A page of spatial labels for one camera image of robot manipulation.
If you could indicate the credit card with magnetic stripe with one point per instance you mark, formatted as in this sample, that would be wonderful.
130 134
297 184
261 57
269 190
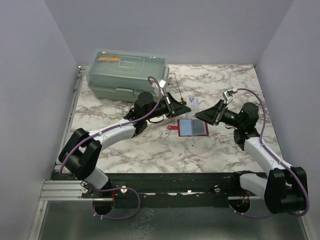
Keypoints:
199 127

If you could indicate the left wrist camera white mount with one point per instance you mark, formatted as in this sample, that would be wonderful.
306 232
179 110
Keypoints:
159 87

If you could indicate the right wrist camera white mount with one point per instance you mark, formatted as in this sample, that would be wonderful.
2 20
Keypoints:
228 95

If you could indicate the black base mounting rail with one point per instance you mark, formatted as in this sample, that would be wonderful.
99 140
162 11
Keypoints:
164 190

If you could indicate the yellow black T-handle hex key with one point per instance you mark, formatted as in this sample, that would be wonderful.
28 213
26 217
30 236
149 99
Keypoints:
179 90

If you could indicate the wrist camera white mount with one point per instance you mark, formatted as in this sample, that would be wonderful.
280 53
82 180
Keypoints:
228 95
159 87

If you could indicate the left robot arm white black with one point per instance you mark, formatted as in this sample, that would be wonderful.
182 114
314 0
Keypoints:
81 152

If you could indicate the silver diamond VIP card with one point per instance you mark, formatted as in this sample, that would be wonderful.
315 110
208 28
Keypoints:
193 104

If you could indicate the green plastic toolbox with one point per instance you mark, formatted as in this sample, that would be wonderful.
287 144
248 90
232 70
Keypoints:
126 79

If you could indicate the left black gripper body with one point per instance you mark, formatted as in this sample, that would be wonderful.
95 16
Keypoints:
162 108

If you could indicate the white rectangular plastic tray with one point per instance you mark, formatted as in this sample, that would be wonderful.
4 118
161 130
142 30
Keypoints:
151 126

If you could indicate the orange tool inside toolbox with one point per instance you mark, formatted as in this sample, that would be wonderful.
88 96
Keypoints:
109 59

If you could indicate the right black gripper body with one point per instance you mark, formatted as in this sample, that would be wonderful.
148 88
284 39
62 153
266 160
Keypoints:
229 117

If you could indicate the red leather card holder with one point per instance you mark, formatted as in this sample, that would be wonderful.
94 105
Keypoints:
184 128

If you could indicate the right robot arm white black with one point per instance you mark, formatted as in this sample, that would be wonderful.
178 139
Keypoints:
285 190

